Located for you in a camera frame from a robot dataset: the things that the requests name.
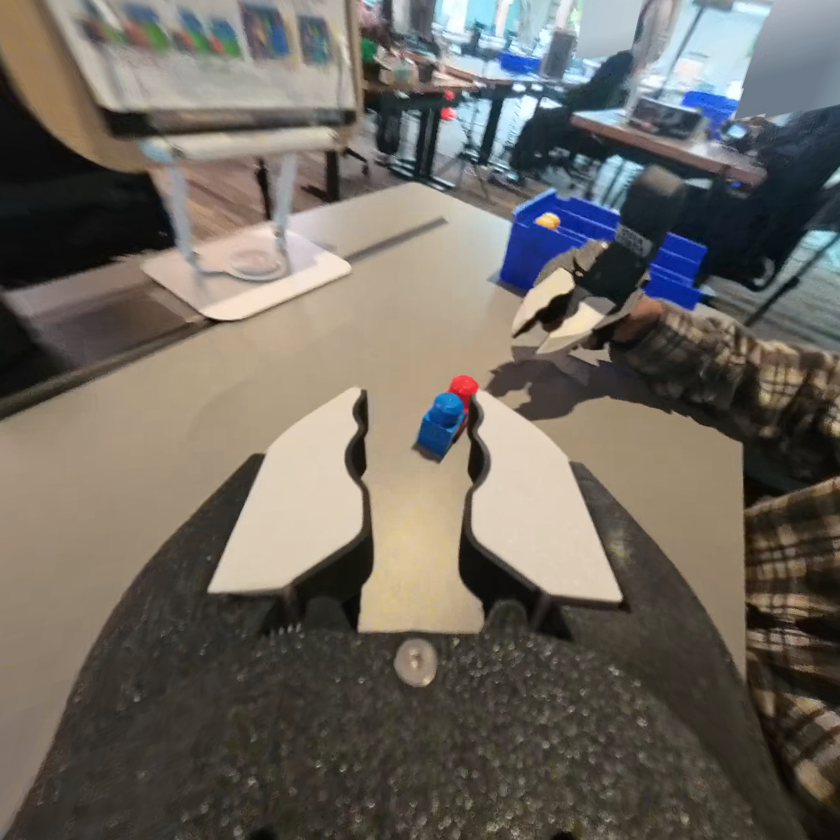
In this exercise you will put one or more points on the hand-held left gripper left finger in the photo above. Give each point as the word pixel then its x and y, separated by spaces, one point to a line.
pixel 289 518

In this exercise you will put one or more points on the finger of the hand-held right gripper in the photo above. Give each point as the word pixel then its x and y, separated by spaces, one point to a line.
pixel 574 331
pixel 544 302

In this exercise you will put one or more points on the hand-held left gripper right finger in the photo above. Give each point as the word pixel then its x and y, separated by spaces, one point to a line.
pixel 544 525

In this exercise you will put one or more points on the blue plastic bin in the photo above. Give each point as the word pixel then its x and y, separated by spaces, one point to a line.
pixel 709 108
pixel 525 256
pixel 520 62

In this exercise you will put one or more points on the pile of toy blocks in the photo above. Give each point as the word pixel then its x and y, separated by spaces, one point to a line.
pixel 548 221

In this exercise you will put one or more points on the red one-stud toy block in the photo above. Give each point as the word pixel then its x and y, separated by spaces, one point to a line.
pixel 464 387

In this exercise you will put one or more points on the blue one-stud toy block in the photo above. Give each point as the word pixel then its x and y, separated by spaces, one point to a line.
pixel 438 433

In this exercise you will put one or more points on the person's right forearm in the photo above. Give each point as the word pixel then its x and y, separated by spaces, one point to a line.
pixel 741 387

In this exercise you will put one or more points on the person's right hand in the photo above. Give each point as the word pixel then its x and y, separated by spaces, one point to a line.
pixel 640 318

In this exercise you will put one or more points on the wooden office desk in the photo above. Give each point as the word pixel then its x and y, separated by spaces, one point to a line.
pixel 459 82
pixel 656 141

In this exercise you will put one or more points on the black equipment box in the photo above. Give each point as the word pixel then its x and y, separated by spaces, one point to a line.
pixel 666 118

